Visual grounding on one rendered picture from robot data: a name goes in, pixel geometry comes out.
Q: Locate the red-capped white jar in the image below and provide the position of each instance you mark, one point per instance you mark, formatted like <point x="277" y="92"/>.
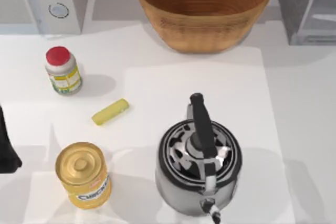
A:
<point x="63" y="73"/>

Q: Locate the yellow-green bar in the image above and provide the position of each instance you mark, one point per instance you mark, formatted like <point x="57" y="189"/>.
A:
<point x="110" y="112"/>

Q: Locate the yellow can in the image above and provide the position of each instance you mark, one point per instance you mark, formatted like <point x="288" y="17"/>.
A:
<point x="84" y="174"/>

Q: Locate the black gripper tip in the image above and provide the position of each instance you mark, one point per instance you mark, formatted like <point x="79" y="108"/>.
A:
<point x="6" y="153"/>

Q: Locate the pale microwave oven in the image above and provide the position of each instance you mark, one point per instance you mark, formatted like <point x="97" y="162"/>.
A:
<point x="39" y="3"/>

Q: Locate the brown woven basket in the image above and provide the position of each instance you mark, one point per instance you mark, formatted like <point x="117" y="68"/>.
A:
<point x="203" y="22"/>

